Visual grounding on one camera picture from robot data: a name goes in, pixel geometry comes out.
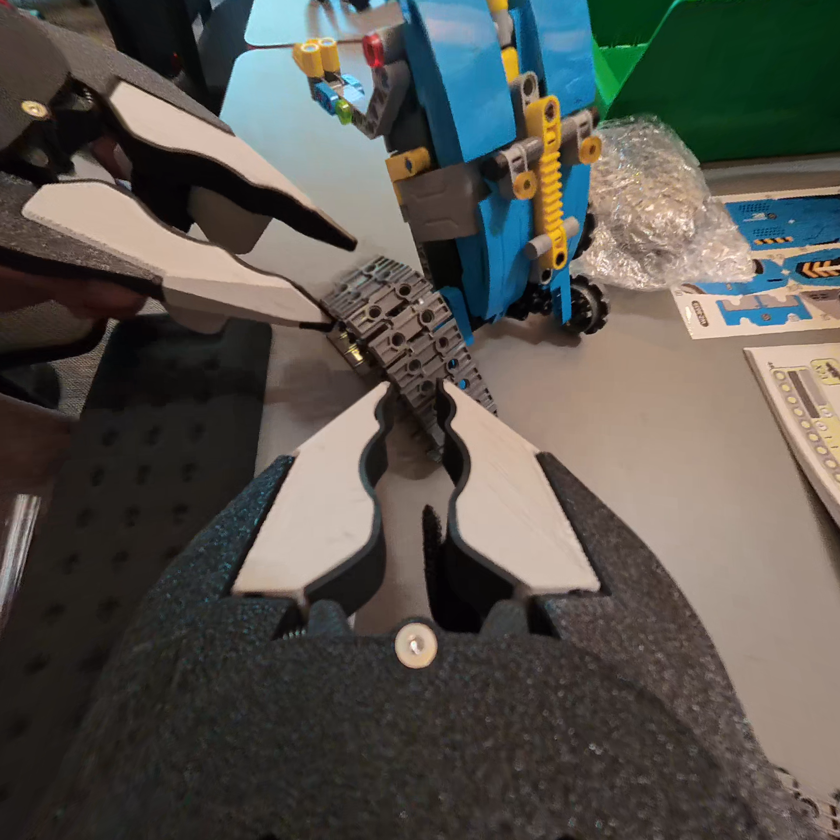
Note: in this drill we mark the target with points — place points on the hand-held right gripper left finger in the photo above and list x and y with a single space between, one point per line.
315 518

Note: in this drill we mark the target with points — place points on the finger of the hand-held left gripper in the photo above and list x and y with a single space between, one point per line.
131 229
197 138

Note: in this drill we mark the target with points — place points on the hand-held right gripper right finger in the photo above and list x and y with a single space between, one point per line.
518 518

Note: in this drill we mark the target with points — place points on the blue toy robot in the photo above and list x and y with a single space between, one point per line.
459 131

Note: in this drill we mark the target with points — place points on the pile of grey track links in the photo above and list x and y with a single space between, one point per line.
814 797

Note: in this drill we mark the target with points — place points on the grey desk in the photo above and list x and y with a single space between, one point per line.
656 459

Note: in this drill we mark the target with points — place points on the person's left hand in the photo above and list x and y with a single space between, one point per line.
65 295

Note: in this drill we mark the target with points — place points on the neighbouring grey table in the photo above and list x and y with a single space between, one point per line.
295 23

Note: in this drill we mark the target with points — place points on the black perforated pad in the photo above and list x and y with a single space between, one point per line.
131 492

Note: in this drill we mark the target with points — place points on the instruction booklet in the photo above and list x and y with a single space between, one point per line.
807 413

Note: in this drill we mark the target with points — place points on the bubble wrap bag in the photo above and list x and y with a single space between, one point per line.
656 210

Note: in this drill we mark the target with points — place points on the blue sticker sheet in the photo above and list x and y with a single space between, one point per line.
768 289

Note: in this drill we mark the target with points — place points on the green plastic bin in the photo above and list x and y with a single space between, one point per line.
735 79

